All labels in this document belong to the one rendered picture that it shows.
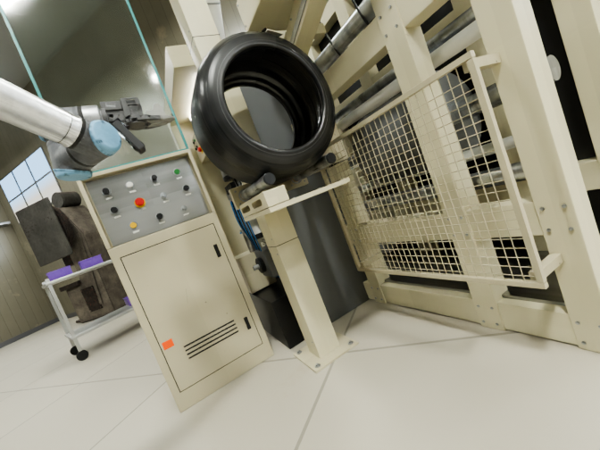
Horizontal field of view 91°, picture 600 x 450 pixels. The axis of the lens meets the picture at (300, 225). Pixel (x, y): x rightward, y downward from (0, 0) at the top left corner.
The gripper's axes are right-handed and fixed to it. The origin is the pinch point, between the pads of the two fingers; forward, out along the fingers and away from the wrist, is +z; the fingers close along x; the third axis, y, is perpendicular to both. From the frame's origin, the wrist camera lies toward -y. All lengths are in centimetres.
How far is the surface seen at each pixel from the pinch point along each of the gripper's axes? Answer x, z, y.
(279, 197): -10.9, 27.3, -35.5
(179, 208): 64, 0, -23
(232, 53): -11.8, 23.9, 16.6
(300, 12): -2, 62, 40
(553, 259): -59, 89, -76
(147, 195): 64, -14, -13
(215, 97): -11.5, 14.0, 1.7
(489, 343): -32, 88, -111
